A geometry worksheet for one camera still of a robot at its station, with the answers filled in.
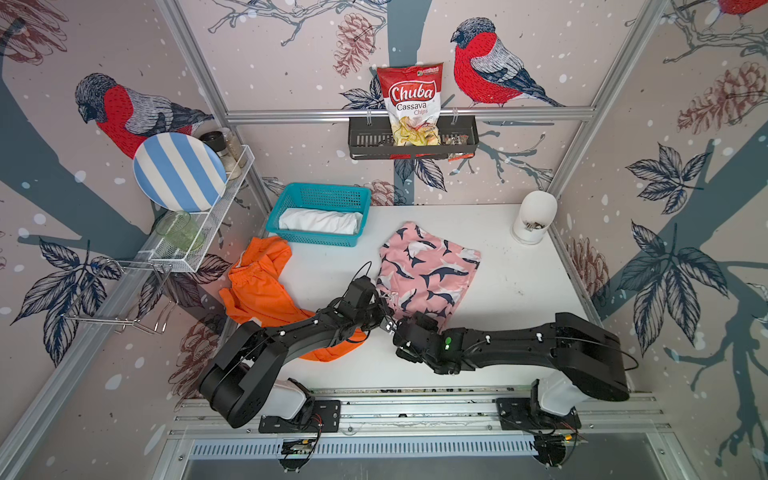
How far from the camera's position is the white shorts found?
3.57 ft

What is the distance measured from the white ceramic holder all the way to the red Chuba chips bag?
429 mm

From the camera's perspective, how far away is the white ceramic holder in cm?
103
